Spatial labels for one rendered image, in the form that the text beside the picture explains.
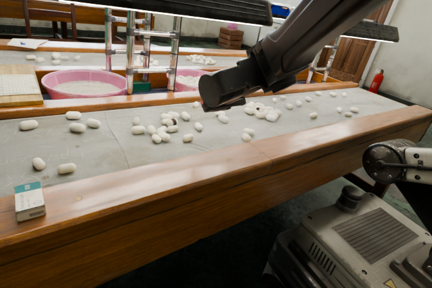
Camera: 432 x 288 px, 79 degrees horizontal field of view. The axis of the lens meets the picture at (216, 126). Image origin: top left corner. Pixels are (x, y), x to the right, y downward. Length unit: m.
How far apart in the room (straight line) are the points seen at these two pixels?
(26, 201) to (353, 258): 0.85
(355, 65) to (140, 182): 5.21
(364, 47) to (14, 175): 5.31
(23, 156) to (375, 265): 0.96
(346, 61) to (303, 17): 5.31
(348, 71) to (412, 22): 1.17
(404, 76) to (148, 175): 5.04
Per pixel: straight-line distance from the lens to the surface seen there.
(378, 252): 1.05
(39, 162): 0.61
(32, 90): 0.90
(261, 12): 0.88
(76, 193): 0.51
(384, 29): 1.60
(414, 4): 5.40
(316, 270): 1.03
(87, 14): 3.46
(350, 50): 5.59
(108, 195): 0.50
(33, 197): 0.49
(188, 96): 0.95
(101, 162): 0.62
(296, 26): 0.31
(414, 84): 5.31
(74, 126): 0.73
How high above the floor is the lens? 1.10
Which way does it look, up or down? 26 degrees down
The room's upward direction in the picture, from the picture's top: 11 degrees clockwise
